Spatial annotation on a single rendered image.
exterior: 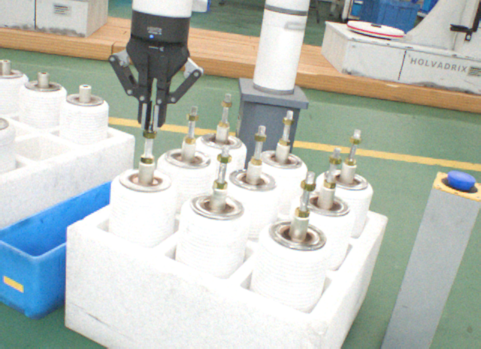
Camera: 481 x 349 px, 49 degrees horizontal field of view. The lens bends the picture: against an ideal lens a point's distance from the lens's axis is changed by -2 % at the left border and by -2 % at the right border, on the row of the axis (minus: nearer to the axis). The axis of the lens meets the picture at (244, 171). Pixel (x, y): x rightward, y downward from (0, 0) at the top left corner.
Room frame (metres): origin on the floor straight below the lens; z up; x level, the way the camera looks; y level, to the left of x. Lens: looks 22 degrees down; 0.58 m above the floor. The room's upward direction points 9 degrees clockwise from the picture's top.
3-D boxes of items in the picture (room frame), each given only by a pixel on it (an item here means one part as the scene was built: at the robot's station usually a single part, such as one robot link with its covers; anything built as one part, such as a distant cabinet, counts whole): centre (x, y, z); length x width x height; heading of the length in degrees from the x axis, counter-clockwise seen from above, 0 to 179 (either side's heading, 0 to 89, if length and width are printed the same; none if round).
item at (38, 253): (0.81, 0.27, 0.06); 0.30 x 0.11 x 0.12; 156
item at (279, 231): (0.62, -0.08, 0.25); 0.08 x 0.08 x 0.01
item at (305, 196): (0.62, -0.08, 0.30); 0.01 x 0.01 x 0.08; 57
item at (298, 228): (0.62, -0.08, 0.26); 0.02 x 0.02 x 0.03
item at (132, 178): (0.71, 0.14, 0.25); 0.08 x 0.08 x 0.01
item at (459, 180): (0.73, -0.31, 0.32); 0.04 x 0.04 x 0.02
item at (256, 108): (1.19, -0.03, 0.15); 0.15 x 0.15 x 0.30; 7
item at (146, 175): (0.71, 0.14, 0.26); 0.02 x 0.02 x 0.03
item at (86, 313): (0.77, -0.02, 0.09); 0.39 x 0.39 x 0.18; 68
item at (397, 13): (5.34, -1.09, 0.18); 0.50 x 0.41 x 0.37; 11
